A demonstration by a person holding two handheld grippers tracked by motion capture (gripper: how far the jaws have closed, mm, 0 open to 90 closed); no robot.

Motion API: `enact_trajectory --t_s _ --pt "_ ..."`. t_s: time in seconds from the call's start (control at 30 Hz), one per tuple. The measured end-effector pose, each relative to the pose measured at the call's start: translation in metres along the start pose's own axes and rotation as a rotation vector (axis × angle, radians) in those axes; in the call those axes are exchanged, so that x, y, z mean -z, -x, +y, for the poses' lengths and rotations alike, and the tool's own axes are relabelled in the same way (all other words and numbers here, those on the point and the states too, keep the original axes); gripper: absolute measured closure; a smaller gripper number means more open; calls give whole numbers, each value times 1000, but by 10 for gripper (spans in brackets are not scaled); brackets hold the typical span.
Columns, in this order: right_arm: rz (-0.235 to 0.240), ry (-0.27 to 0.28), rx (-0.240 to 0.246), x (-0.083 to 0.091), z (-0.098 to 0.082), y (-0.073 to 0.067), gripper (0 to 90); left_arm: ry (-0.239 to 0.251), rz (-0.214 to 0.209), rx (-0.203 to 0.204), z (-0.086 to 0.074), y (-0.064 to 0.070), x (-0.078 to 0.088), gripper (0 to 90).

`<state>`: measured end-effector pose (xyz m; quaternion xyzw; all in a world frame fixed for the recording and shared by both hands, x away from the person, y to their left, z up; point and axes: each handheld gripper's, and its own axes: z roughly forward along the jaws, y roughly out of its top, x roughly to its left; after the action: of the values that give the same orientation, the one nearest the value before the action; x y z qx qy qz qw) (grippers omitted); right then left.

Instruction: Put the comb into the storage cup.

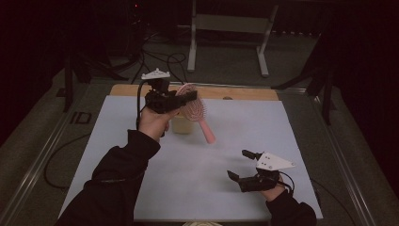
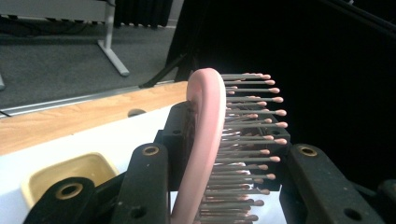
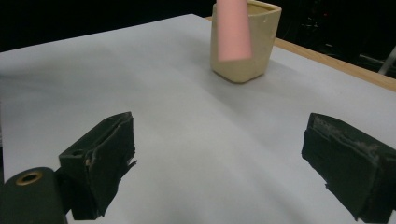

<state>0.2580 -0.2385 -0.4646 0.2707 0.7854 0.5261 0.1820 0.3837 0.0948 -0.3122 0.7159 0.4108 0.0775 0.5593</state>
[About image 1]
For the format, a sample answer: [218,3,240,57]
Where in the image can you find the thin black floor cable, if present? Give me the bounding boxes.
[310,178,358,226]

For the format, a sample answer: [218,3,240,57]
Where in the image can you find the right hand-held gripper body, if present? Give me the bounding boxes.
[238,152,296,193]

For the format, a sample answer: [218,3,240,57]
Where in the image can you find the black floor bracket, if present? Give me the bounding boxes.
[69,111,93,125]

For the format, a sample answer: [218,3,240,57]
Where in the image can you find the black floor cable bundle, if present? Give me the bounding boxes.
[130,31,191,88]

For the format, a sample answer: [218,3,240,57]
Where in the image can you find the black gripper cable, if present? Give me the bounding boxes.
[136,79,154,130]
[277,170,296,196]

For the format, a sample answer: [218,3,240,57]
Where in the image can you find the white table mat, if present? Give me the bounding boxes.
[57,94,324,222]

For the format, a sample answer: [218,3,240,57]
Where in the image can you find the black looping floor cable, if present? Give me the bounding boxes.
[42,133,92,190]

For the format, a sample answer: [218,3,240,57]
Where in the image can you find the black upright stand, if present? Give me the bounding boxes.
[63,53,75,113]

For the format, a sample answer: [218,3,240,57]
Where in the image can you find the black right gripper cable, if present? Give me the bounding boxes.
[277,170,296,196]

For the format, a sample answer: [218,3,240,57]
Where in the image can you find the person's left hand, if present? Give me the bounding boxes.
[137,105,182,143]

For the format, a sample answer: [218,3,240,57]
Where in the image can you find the black tripod stand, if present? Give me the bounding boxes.
[271,18,336,125]

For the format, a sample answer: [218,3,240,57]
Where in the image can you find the person's right hand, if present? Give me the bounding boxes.
[258,175,290,202]

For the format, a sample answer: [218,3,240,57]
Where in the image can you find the white metal stand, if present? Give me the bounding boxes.
[187,0,279,78]

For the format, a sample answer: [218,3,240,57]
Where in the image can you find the pink hairbrush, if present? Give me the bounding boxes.
[174,83,216,145]

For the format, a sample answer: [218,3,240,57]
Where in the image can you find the metal frame rail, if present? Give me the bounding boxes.
[0,82,95,226]
[307,92,375,226]

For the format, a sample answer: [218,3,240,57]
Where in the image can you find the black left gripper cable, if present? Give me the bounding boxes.
[136,79,154,130]

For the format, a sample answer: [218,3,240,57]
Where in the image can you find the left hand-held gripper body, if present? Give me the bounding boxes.
[140,68,186,115]

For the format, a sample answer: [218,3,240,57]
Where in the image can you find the beige square cup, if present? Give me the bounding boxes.
[170,114,196,136]

